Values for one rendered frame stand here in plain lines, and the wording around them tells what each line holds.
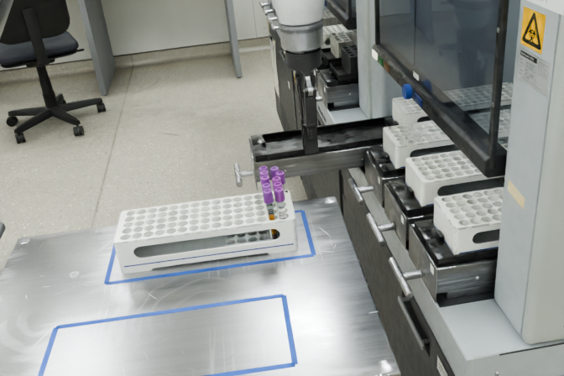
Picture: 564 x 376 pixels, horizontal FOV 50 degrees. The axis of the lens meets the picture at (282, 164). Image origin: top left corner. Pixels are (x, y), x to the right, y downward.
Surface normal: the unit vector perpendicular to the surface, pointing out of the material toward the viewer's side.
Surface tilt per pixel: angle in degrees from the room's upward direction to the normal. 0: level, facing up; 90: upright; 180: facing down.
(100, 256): 0
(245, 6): 90
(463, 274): 90
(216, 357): 0
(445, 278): 90
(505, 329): 0
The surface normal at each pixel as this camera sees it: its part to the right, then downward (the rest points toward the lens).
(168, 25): 0.14, 0.45
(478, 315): -0.09, -0.88
